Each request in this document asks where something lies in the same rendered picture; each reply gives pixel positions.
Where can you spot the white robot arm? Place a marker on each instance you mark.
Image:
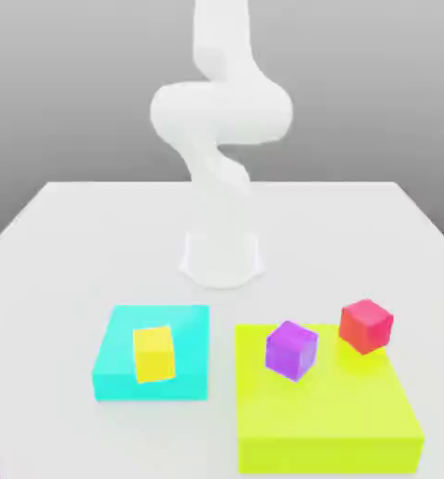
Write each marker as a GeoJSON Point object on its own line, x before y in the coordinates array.
{"type": "Point", "coordinates": [221, 112]}

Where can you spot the small purple cube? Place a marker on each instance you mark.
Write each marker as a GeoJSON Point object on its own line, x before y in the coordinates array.
{"type": "Point", "coordinates": [290, 351]}

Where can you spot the small yellow cube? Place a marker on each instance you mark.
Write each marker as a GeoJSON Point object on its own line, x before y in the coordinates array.
{"type": "Point", "coordinates": [154, 355]}

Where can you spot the small red cube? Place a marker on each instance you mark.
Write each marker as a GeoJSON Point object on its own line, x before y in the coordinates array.
{"type": "Point", "coordinates": [365, 327]}

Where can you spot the large cyan box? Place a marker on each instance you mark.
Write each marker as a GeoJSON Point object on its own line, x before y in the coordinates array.
{"type": "Point", "coordinates": [191, 344]}

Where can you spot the large lime box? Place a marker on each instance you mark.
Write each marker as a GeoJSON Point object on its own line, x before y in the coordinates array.
{"type": "Point", "coordinates": [330, 411]}

